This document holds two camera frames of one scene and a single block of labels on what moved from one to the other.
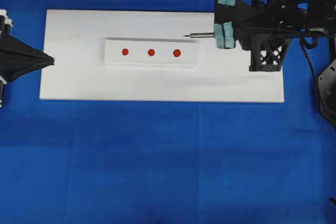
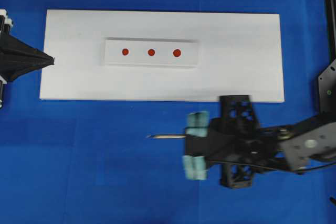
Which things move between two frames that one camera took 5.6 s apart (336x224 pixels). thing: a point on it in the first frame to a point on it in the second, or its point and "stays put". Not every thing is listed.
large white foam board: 126,55 stays put
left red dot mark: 125,52 stays put
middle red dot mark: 151,52 stays put
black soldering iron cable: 309,40 to 272,167
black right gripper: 262,28 to 235,140
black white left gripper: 17,57 stays put
